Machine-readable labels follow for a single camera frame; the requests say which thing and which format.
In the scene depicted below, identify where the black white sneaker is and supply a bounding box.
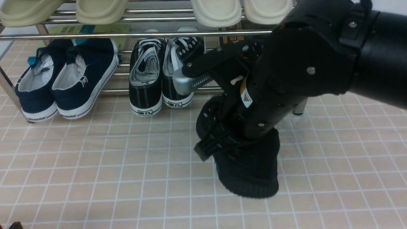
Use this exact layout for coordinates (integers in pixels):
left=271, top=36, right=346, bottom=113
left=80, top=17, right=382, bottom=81
left=128, top=37, right=167, bottom=117
left=162, top=37, right=206, bottom=108

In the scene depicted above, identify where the black white sneaker right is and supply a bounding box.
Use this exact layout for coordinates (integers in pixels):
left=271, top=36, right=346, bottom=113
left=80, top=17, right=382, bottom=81
left=162, top=37, right=206, bottom=108

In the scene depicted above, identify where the navy canvas sneaker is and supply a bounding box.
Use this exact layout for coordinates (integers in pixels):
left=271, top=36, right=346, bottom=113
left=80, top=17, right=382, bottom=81
left=51, top=38, right=119, bottom=119
left=15, top=39, right=74, bottom=123

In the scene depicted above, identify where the beige slipper far left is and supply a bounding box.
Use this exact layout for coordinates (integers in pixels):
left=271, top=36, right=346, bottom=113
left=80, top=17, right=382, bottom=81
left=0, top=0, right=65, bottom=28

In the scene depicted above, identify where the black knit shoe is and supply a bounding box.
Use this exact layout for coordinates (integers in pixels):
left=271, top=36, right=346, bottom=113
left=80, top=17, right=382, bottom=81
left=194, top=95, right=225, bottom=155
left=214, top=128, right=280, bottom=199

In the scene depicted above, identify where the cream slipper far right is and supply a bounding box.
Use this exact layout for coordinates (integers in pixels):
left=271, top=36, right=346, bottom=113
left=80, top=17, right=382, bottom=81
left=244, top=0, right=293, bottom=25

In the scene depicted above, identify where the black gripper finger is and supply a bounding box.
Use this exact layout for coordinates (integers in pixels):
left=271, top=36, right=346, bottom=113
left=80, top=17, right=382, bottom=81
left=194, top=126, right=252, bottom=161

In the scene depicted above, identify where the navy canvas sneaker right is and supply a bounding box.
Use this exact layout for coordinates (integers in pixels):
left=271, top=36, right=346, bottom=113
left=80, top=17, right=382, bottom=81
left=51, top=38, right=119, bottom=119

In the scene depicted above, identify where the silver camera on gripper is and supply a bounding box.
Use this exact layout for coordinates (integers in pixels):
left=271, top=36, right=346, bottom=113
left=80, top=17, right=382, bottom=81
left=172, top=69, right=213, bottom=95

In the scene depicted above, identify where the cream slipper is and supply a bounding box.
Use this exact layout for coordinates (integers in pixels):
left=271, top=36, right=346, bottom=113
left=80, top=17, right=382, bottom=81
left=190, top=0, right=242, bottom=28
left=244, top=0, right=293, bottom=25

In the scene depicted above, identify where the silver metal shoe rack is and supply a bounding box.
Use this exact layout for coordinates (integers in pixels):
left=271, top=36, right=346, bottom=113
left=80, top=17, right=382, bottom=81
left=0, top=0, right=308, bottom=124

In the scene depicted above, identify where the black white sneaker left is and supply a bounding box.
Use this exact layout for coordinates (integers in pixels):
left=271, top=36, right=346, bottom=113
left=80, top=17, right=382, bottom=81
left=128, top=37, right=167, bottom=117

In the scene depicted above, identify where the beige slipper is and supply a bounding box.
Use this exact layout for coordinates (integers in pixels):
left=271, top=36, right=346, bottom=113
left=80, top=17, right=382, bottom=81
left=76, top=0, right=128, bottom=25
left=0, top=0, right=65, bottom=28

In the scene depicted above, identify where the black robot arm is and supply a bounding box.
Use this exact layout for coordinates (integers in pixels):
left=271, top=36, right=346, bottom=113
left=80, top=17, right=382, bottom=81
left=174, top=0, right=406, bottom=161

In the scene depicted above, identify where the navy canvas sneaker left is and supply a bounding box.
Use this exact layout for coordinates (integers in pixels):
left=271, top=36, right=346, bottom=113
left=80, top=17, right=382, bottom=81
left=15, top=39, right=74, bottom=123

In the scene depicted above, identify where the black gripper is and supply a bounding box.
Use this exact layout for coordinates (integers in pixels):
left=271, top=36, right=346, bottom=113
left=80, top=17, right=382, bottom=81
left=181, top=0, right=380, bottom=140

